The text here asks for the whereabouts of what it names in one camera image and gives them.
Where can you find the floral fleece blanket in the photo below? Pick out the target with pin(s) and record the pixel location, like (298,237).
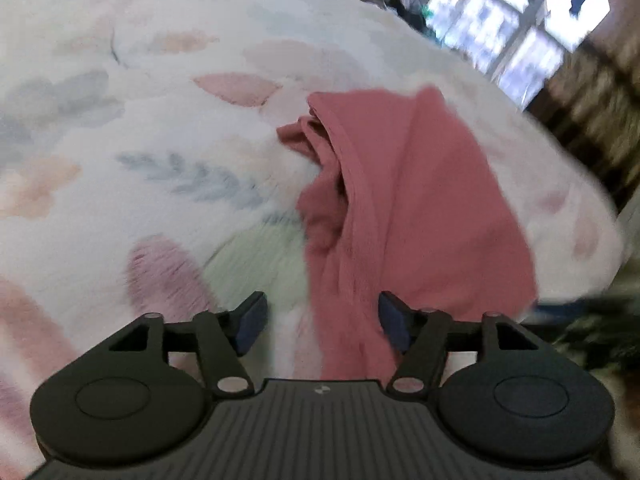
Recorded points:
(150,110)

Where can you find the dark brown curtain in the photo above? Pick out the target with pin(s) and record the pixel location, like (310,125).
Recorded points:
(595,120)

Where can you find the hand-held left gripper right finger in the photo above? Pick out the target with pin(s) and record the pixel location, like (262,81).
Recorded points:
(395,320)

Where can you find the window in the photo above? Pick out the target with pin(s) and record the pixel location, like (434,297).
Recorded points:
(515,20)

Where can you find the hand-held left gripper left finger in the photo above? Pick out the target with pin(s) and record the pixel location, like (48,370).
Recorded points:
(250,322)

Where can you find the pink turtleneck top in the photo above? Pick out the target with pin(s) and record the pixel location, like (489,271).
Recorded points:
(425,185)

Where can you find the dark cloth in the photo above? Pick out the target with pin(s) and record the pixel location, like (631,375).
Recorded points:
(590,330)

